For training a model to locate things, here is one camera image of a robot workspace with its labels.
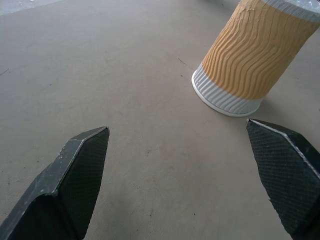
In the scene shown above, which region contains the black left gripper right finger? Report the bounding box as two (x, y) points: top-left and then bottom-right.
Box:
(245, 118), (320, 240)

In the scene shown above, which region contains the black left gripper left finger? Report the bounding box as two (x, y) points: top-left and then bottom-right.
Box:
(0, 126), (111, 240)

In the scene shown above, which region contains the tan ripple paper cup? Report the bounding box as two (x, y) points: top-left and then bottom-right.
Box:
(191, 0), (320, 118)

